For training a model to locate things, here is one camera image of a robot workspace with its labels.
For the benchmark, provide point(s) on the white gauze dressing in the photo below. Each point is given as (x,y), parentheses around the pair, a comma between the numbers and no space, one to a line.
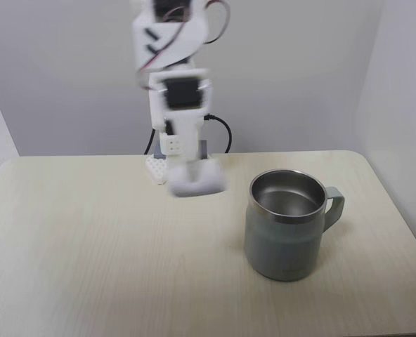
(209,179)

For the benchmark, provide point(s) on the grey steel mug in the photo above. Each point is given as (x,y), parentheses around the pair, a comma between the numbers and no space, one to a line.
(281,245)

